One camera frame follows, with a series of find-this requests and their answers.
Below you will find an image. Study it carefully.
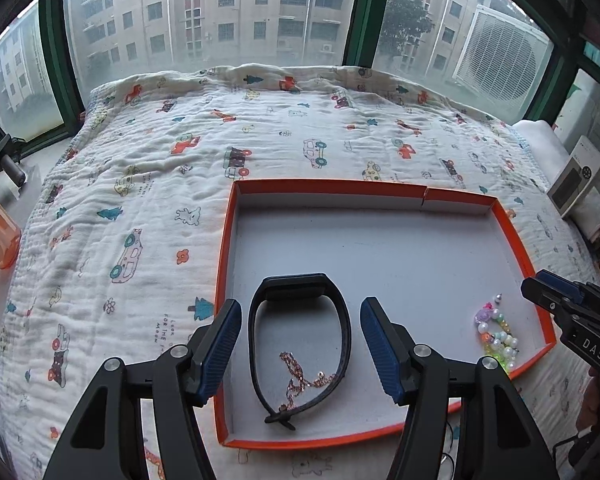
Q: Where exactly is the pastel pearl bead bracelet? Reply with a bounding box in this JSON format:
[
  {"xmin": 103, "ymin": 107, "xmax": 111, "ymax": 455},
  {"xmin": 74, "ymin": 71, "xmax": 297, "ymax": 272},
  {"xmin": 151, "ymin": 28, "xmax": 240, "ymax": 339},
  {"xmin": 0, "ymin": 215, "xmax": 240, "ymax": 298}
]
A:
[{"xmin": 473, "ymin": 301, "xmax": 520, "ymax": 373}]

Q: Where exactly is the black wrist band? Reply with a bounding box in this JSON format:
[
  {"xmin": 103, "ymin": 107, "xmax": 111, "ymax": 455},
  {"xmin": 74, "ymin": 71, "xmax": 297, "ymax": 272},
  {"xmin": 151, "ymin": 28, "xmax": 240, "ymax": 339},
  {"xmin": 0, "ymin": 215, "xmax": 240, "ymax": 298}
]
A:
[{"xmin": 247, "ymin": 273, "xmax": 352, "ymax": 431}]

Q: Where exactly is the folded white towel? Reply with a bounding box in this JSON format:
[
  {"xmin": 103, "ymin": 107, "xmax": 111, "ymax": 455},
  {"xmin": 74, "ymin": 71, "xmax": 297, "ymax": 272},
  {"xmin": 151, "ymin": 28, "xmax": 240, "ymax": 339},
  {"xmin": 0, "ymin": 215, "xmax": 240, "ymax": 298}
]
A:
[{"xmin": 514, "ymin": 119, "xmax": 600, "ymax": 245}]

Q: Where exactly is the white product box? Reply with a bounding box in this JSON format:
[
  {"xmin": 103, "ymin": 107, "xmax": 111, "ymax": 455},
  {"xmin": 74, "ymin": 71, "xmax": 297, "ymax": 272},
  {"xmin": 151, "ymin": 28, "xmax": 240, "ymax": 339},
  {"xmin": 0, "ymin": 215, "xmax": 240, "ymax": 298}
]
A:
[{"xmin": 547, "ymin": 136, "xmax": 600, "ymax": 218}]

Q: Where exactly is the outdoor air conditioner unit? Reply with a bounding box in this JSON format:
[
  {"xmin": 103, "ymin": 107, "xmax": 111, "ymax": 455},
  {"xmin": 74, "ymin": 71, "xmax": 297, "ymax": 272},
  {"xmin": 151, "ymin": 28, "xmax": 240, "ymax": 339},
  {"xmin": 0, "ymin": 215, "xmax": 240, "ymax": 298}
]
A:
[{"xmin": 453, "ymin": 4, "xmax": 553, "ymax": 122}]

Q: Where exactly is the black handheld device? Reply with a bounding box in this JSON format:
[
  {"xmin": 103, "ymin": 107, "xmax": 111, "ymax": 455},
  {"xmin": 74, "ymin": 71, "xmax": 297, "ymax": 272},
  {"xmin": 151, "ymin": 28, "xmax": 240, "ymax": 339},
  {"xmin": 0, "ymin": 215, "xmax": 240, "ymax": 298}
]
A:
[{"xmin": 0, "ymin": 126, "xmax": 27, "ymax": 188}]

